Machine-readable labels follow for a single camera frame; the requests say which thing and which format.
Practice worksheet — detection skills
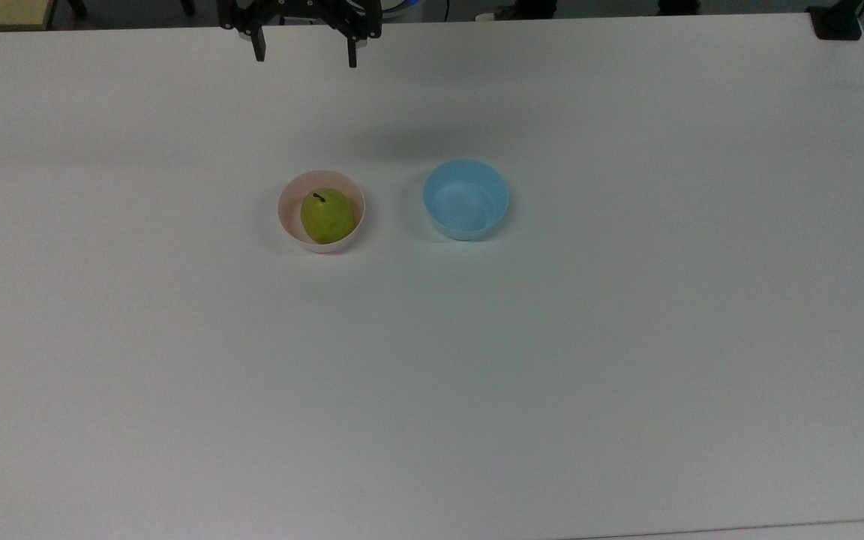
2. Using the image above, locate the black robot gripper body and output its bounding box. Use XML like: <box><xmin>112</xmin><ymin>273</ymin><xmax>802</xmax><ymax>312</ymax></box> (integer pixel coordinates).
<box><xmin>216</xmin><ymin>0</ymin><xmax>384</xmax><ymax>41</ymax></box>

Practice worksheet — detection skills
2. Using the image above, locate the green pear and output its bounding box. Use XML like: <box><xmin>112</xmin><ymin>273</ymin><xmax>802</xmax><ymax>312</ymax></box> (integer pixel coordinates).
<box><xmin>300</xmin><ymin>187</ymin><xmax>356</xmax><ymax>245</ymax></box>

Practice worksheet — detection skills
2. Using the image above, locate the pink bowl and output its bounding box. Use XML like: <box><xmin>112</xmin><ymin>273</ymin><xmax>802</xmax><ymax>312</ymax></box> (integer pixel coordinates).
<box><xmin>277</xmin><ymin>170</ymin><xmax>367</xmax><ymax>254</ymax></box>

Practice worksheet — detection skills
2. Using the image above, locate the light blue bowl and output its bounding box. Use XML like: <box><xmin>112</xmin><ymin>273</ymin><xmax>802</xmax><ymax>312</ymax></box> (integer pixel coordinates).
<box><xmin>422</xmin><ymin>158</ymin><xmax>511</xmax><ymax>242</ymax></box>

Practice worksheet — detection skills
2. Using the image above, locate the black table clamp mount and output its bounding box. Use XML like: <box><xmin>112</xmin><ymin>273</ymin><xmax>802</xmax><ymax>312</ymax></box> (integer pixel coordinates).
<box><xmin>807</xmin><ymin>0</ymin><xmax>864</xmax><ymax>41</ymax></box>

